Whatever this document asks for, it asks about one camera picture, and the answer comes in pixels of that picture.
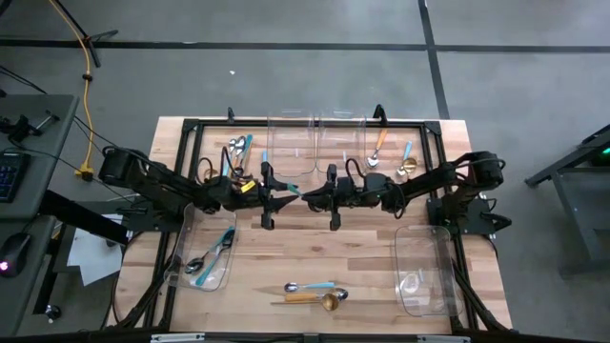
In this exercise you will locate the black computer mouse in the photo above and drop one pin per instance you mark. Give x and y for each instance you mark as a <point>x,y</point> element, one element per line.
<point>14,255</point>

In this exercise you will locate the black backlit keyboard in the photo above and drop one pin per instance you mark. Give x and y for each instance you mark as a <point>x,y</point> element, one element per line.
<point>12,176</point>

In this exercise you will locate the black desk clamp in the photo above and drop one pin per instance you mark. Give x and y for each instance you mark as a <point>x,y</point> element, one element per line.
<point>21,127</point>

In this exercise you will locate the spoons group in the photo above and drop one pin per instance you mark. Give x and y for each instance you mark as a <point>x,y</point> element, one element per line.
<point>239,143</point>
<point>381,139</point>

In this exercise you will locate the black tripod stand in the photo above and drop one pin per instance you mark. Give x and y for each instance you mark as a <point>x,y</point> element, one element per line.
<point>102,35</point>

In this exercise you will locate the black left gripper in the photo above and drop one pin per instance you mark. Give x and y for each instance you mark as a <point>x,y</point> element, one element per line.
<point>243,200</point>

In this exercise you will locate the white paper sheet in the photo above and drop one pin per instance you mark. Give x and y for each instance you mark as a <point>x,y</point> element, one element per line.
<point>90,257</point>

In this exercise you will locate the clear plastic bin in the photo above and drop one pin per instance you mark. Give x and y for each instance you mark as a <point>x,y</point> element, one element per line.
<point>429,267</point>
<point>226,271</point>
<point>290,143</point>
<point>340,138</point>

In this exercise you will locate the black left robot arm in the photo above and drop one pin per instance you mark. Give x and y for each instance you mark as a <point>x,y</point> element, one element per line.
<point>157,183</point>

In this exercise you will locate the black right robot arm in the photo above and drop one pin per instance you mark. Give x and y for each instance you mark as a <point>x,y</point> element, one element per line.
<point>429,178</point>

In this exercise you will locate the black caster wheel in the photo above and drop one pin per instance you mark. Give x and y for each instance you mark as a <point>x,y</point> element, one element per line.
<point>53,313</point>

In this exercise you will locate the silver aluminium bracket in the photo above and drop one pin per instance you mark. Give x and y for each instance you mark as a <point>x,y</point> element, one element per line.
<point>443,338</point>
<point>176,337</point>

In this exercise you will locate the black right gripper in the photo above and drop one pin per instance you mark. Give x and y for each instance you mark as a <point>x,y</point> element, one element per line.
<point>352,190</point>

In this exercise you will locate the grey side desk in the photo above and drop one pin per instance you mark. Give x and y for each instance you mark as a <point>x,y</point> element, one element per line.
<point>47,143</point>

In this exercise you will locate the yellow tape label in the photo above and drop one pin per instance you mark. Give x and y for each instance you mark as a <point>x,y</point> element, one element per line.
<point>248,186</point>

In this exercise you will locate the grey metal stand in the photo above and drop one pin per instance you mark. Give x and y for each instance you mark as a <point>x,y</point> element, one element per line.
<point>581,214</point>

